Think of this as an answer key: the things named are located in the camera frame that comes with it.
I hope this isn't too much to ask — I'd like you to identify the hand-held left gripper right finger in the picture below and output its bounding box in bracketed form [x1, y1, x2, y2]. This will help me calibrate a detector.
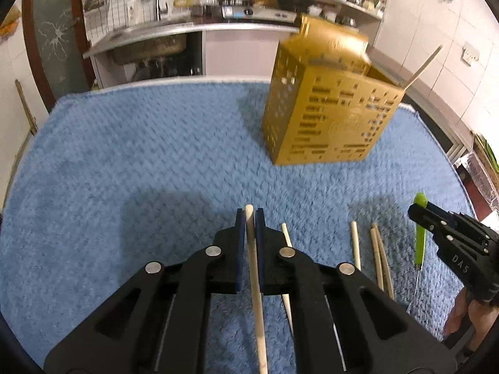
[255, 208, 457, 374]

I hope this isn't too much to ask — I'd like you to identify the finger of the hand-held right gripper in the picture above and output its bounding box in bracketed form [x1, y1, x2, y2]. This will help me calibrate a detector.
[415, 220, 499, 260]
[408, 203, 468, 230]

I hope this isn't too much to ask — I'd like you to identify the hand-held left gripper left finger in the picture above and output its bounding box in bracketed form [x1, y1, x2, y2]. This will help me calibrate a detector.
[44, 209, 246, 374]

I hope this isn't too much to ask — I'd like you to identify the wooden chopstick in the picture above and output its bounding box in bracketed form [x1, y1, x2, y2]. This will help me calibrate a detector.
[370, 228, 385, 292]
[244, 204, 269, 374]
[350, 221, 362, 272]
[403, 45, 444, 89]
[373, 223, 396, 301]
[281, 223, 295, 338]

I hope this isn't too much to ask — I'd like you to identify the green handled fork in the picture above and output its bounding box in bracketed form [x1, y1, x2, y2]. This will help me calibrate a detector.
[406, 192, 429, 314]

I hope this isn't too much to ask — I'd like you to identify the gold perforated cutlery holder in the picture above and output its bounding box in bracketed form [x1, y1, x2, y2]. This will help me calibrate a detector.
[261, 13, 406, 166]

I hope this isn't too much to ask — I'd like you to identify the person's right hand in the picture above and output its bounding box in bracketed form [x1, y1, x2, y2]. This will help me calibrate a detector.
[443, 291, 495, 350]

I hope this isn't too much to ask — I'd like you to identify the blue textured mat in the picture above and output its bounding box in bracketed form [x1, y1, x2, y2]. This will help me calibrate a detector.
[0, 78, 478, 374]

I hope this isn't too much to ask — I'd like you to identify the steel gas stove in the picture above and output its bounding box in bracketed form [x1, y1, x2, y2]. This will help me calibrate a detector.
[221, 5, 299, 23]

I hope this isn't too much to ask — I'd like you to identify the black wok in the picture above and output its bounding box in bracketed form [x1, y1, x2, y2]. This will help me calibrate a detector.
[272, 0, 325, 11]

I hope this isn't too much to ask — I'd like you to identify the wooden stick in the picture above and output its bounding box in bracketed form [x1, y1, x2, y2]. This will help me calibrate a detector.
[15, 79, 38, 136]

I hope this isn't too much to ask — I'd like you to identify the chrome faucet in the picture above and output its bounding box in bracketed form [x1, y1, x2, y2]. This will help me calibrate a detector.
[153, 0, 171, 23]

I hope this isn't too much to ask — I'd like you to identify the brown frosted glass door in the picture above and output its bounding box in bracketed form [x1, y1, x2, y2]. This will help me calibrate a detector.
[21, 0, 95, 114]

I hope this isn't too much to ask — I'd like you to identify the orange hanging bag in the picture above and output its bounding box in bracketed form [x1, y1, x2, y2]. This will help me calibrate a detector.
[0, 7, 21, 36]

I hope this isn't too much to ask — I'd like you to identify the white wall socket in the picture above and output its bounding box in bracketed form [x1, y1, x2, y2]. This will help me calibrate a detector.
[462, 42, 480, 66]

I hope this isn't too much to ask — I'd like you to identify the white wall shelf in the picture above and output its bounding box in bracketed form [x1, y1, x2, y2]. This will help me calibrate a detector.
[299, 0, 395, 34]

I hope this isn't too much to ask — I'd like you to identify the white wire wall rack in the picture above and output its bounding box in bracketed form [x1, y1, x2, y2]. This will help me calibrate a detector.
[81, 0, 219, 37]

